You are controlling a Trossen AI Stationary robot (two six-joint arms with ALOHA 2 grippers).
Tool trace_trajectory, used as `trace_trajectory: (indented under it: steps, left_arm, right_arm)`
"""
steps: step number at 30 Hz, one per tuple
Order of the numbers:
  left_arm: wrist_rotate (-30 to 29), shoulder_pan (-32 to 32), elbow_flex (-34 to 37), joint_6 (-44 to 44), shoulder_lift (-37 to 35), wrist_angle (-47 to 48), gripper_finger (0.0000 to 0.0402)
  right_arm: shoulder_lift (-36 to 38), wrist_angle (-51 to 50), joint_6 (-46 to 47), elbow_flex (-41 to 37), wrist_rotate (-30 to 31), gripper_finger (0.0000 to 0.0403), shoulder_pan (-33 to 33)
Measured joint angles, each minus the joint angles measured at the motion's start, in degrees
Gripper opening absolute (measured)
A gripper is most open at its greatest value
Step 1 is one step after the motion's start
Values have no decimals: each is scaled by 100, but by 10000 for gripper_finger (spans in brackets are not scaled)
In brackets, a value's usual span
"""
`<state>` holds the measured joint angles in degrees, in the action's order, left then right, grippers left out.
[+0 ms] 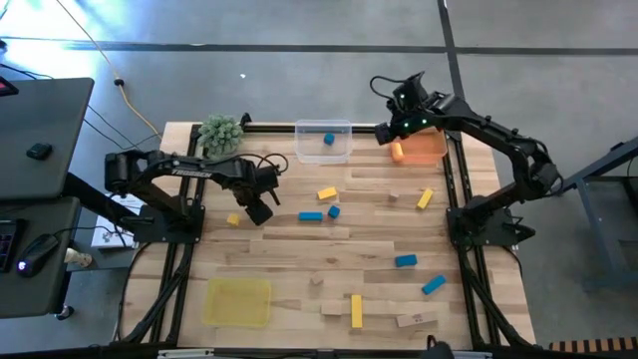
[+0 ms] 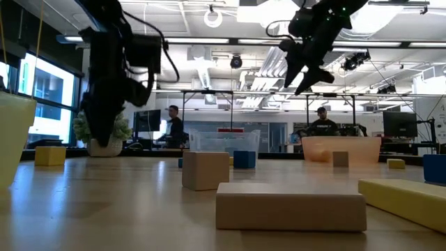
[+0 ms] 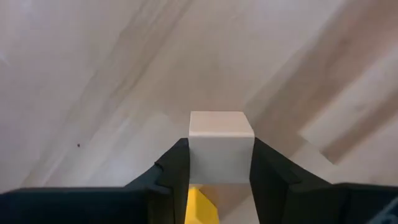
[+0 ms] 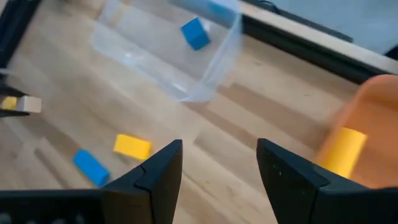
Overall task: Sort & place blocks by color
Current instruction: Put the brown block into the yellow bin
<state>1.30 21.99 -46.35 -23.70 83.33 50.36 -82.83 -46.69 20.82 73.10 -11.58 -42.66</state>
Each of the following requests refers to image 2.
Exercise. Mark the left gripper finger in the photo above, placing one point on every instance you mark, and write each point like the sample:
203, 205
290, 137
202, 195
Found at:
95, 115
113, 115

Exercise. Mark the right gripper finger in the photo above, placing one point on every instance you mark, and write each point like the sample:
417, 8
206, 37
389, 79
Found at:
296, 59
315, 75

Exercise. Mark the yellow cube block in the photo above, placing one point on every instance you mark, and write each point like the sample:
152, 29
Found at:
50, 156

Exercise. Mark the large natural wood cube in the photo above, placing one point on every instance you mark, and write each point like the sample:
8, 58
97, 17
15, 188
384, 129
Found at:
205, 171

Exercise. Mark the small yellow block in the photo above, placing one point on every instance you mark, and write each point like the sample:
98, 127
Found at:
396, 164

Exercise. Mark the long natural wood block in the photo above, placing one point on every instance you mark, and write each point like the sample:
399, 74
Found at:
291, 209

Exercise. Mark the long blue block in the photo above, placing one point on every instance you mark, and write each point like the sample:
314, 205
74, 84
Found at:
435, 169

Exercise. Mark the black computer monitor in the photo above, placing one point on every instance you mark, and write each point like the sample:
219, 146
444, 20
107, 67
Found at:
400, 124
147, 120

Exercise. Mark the artificial green potted plant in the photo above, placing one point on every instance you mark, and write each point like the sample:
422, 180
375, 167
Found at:
97, 152

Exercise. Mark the white LED light bar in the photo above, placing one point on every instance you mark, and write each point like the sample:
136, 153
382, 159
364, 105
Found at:
258, 41
428, 44
73, 38
366, 44
195, 40

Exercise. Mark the person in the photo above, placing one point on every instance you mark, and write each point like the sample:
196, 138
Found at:
176, 129
323, 127

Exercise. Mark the yellow plastic bin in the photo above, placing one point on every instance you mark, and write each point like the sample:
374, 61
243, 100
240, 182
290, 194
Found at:
15, 139

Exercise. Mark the small natural wood cube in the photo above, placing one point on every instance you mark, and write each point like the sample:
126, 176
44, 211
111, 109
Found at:
340, 159

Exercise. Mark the orange plastic bin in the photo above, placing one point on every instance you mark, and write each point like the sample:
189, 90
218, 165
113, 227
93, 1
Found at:
362, 150

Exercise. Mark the red box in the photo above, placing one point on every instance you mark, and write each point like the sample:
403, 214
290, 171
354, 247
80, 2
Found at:
230, 130

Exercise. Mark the clear plastic bin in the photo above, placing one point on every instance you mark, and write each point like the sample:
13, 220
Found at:
223, 141

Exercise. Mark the long yellow block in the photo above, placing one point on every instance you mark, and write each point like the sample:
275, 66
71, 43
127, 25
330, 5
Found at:
407, 202

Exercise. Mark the black background rig frame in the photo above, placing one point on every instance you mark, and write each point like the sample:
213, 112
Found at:
209, 92
329, 94

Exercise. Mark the black camera on mount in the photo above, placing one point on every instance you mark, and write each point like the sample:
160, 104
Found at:
352, 64

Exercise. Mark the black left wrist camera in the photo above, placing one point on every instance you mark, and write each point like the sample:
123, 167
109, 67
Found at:
148, 54

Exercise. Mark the round black ceiling camera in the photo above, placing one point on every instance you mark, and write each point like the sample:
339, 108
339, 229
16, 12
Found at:
236, 62

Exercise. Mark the black overhead frame beam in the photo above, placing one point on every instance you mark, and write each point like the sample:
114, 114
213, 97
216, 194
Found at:
233, 41

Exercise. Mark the black aluminium table frame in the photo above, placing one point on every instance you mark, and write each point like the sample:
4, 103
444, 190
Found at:
278, 155

